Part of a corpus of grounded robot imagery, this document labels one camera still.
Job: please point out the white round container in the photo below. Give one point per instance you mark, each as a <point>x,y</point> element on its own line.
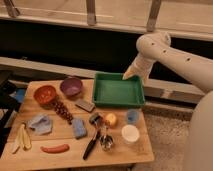
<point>130,134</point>

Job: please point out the black chair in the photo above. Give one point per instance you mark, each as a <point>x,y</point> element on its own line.
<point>6,102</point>

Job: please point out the crumpled blue cloth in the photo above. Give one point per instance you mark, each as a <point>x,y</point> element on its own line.
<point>40,124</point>

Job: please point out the red sausage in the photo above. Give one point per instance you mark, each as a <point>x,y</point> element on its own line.
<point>57,149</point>

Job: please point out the blue object on chair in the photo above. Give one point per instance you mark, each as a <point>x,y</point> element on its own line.
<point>19,94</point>

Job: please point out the yellow apple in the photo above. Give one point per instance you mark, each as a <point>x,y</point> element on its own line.
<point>111,119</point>

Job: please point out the bunch of red grapes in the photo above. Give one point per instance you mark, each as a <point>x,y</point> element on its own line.
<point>62,111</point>

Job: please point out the orange bowl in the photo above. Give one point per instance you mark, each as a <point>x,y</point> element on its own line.
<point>45,94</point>

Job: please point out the blue sponge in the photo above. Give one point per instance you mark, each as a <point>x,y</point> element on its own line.
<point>79,128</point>

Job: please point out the grey rectangular block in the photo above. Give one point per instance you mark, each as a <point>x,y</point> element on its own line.
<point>87,106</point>

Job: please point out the green plastic tray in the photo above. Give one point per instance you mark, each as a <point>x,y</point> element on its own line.
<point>110,90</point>

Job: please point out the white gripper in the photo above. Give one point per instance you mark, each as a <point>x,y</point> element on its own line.
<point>141,66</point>

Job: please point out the wooden table board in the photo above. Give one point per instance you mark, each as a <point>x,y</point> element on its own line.
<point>36,159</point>

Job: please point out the blue plastic cup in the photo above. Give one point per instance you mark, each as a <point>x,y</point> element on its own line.
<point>132,116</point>

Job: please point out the purple bowl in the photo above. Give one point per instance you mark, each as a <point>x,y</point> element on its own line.
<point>71,86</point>

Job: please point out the black handled kitchen brush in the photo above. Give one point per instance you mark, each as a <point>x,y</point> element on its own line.
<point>96,121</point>

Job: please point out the metal measuring spoon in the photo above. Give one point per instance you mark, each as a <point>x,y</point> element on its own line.
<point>106,141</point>

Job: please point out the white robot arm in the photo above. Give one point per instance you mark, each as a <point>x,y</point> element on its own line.
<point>198,70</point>

